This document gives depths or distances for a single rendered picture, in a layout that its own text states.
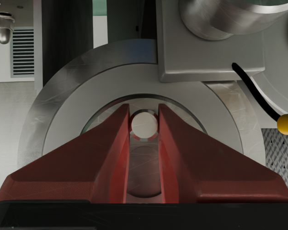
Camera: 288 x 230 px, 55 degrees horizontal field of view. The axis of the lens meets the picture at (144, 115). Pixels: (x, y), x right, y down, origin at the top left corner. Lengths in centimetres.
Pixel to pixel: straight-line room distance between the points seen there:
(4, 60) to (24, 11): 266
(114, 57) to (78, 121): 4
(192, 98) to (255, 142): 5
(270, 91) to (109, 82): 10
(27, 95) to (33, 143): 36
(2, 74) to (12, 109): 262
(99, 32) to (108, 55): 284
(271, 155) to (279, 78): 22
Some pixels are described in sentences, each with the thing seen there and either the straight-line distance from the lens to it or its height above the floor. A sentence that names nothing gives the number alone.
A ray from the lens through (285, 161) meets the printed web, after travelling 38.
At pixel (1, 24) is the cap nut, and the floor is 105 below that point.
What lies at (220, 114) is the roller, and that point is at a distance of 16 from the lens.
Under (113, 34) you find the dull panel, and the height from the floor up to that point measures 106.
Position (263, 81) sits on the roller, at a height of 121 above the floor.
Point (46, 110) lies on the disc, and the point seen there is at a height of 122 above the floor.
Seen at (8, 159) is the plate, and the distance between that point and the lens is 54.
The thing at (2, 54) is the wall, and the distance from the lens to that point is 320.
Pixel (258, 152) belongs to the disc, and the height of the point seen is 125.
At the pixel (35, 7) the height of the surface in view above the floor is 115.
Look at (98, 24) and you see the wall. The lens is 304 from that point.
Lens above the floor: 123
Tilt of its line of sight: 3 degrees down
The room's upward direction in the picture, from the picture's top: 178 degrees clockwise
